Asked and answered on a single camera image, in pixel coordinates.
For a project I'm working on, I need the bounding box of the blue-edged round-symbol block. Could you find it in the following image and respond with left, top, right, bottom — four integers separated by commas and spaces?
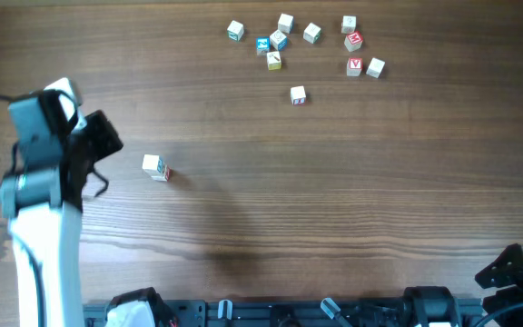
270, 30, 288, 51

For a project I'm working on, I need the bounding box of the green-edged block top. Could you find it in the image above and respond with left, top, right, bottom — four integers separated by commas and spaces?
303, 23, 321, 44

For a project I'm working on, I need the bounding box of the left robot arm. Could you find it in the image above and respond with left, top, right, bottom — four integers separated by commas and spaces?
0, 88, 123, 326

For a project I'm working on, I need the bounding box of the red-edged bottom block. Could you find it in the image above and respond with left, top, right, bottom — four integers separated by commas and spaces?
290, 85, 307, 105

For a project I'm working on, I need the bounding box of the plain block far right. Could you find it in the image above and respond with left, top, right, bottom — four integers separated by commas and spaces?
366, 58, 385, 78

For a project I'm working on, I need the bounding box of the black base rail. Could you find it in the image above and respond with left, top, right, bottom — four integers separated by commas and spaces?
83, 297, 486, 327

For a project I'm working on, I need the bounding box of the red A block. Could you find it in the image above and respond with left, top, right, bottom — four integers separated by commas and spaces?
346, 57, 363, 77

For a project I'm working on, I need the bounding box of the red M block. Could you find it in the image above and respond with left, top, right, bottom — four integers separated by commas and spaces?
344, 31, 364, 52

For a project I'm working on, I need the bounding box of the blue letter block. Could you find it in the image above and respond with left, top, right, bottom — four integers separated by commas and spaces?
256, 37, 271, 56

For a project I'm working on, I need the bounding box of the yellow hammer block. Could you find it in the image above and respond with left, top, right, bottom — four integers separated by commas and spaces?
266, 51, 282, 71

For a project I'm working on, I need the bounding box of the plain block top right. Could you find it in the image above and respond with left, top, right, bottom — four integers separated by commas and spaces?
341, 15, 357, 35

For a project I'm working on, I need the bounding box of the plain wooden block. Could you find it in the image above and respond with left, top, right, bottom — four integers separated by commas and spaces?
151, 165, 171, 182

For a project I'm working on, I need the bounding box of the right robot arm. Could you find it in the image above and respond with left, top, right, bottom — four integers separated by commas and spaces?
403, 243, 523, 326

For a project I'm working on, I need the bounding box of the plain block top centre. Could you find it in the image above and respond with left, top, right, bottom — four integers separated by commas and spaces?
278, 13, 294, 34

